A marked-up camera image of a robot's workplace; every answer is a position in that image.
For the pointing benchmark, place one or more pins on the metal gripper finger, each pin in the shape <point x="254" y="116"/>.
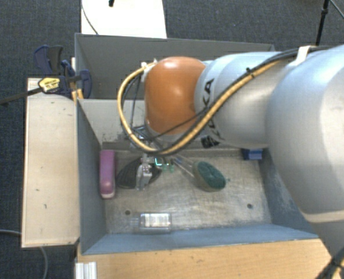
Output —
<point x="143" y="180"/>

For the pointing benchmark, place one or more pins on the purple stapler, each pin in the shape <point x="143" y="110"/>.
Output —
<point x="107" y="173"/>

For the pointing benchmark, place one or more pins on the clear glass block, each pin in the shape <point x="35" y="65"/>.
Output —
<point x="154" y="222"/>

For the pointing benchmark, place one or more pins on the green and grey round scrubber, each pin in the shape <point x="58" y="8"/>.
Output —
<point x="211" y="176"/>

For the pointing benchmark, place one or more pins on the grey metal bin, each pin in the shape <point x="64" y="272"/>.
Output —
<point x="207" y="205"/>

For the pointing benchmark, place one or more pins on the pale wood flat board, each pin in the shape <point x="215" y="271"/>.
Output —
<point x="50" y="167"/>

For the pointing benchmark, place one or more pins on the blue box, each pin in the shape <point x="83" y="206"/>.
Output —
<point x="252" y="154"/>

